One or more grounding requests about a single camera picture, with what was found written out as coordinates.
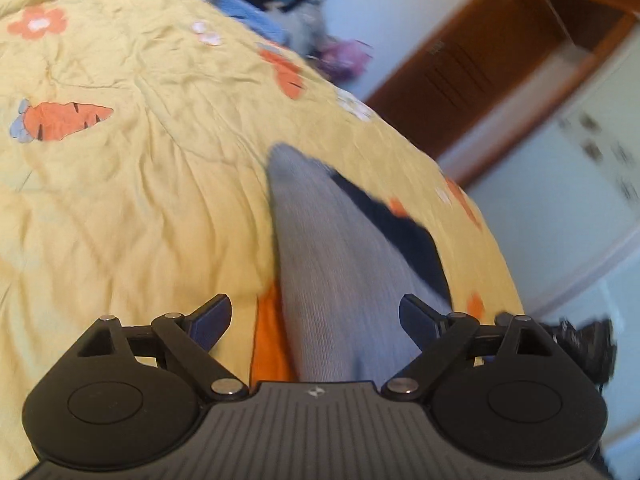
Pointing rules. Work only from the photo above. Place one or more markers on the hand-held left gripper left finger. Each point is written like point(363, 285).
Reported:
point(212, 322)

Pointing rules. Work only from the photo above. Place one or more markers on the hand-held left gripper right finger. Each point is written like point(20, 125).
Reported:
point(419, 321)

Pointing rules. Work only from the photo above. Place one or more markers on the grey knit garment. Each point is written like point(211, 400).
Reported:
point(330, 280)

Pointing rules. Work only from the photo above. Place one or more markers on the navy folded garment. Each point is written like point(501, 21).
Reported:
point(400, 230)

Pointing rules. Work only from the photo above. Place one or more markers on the yellow carrot print blanket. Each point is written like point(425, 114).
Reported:
point(125, 185)

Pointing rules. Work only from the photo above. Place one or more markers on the white wardrobe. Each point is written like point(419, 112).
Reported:
point(565, 175)

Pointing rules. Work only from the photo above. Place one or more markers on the pink cloth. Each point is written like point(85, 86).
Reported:
point(346, 59)

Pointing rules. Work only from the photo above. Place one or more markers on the brown wooden door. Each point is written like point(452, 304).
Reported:
point(480, 55)

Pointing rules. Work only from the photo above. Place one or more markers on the blue folded cloth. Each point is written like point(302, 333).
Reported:
point(252, 17)

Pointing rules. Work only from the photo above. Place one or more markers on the pale grey cloth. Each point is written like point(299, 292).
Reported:
point(307, 27)

